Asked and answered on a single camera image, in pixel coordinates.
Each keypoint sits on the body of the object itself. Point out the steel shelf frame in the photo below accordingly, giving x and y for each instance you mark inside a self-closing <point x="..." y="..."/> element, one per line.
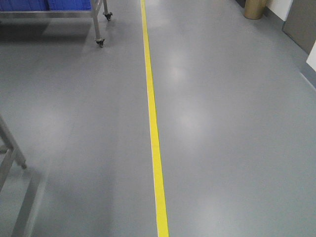
<point x="92" y="13"/>

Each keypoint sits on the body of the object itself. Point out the gold trash can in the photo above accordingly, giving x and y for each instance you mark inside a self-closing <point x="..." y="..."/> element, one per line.
<point x="254" y="9"/>

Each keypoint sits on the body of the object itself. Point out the blue bins on shelf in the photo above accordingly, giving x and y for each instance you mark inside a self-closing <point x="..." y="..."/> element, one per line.
<point x="44" y="5"/>

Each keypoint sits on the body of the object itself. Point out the yellow floor tape line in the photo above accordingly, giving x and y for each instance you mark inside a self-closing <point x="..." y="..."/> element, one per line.
<point x="159" y="191"/>

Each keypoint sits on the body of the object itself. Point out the steel frame leg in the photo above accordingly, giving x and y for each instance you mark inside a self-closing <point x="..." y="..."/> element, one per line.
<point x="11" y="152"/>

